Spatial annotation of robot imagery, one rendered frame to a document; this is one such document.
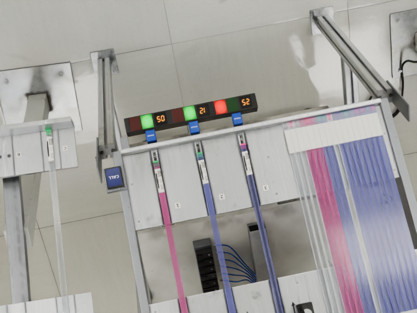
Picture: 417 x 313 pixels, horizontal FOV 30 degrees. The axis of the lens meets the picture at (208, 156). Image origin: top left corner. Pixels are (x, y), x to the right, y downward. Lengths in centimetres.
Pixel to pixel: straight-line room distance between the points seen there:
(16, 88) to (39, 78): 8
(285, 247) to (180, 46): 78
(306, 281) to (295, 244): 41
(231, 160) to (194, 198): 13
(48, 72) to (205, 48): 52
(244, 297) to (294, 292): 12
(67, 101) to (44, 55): 17
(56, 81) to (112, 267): 79
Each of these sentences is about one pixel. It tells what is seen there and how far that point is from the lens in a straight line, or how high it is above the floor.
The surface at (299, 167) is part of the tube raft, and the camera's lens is 191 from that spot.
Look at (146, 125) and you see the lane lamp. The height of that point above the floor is 66.
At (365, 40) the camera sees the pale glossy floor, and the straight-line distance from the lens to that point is 273.
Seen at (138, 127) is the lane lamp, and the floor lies 67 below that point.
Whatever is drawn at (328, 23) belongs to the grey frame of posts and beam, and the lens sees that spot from 260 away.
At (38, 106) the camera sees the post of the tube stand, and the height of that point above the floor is 12.
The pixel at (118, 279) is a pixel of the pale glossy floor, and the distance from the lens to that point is 304.
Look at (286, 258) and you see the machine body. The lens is 229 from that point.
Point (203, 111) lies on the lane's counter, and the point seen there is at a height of 66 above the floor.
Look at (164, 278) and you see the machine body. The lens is 227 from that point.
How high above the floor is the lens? 243
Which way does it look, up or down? 61 degrees down
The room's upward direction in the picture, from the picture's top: 164 degrees clockwise
